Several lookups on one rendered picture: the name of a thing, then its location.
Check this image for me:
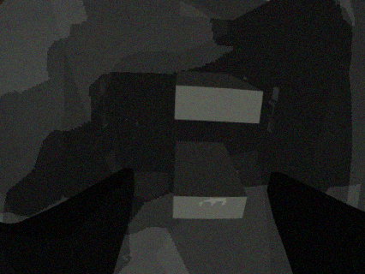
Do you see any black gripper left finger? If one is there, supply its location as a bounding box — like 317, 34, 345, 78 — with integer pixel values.
0, 168, 135, 274

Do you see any grey domino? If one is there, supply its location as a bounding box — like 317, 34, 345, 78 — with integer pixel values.
180, 0, 269, 21
173, 141, 248, 219
175, 71, 264, 124

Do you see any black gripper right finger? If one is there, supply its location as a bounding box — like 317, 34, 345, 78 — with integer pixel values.
267, 171, 365, 274

